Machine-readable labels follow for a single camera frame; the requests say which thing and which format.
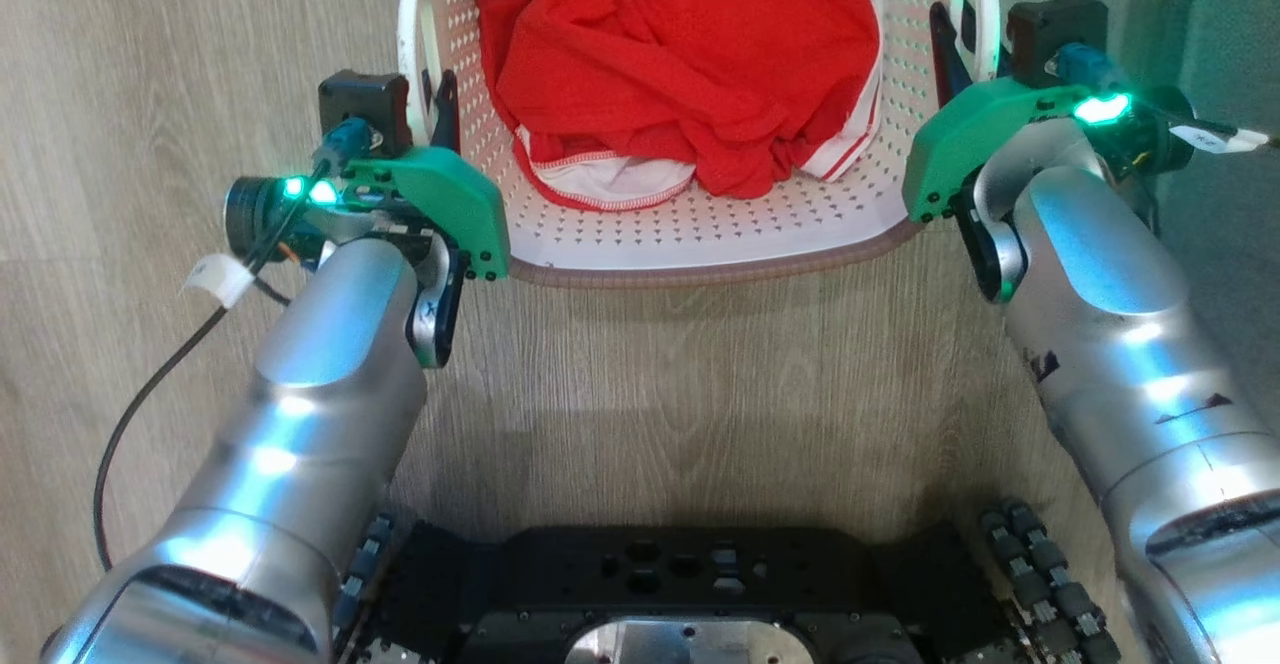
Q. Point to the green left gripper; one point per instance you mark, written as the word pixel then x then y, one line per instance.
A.
pixel 450 204

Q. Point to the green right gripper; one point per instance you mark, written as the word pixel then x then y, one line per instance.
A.
pixel 975 134

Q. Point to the white perforated laundry basket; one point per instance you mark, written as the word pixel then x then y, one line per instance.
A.
pixel 720 234

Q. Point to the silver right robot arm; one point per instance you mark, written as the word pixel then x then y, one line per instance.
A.
pixel 1120 344

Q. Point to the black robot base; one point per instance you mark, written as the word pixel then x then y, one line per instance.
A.
pixel 680 584

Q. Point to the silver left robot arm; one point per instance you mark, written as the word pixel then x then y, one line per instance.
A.
pixel 320 414

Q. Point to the red jersey garment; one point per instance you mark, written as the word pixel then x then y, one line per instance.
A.
pixel 680 54

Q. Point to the black roller wheel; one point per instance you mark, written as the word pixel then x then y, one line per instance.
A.
pixel 1050 574

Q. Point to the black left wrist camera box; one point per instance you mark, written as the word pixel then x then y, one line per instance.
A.
pixel 365 104

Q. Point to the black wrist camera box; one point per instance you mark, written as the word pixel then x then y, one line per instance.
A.
pixel 1050 34
pixel 365 104

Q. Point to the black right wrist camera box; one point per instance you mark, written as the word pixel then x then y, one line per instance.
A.
pixel 1050 34

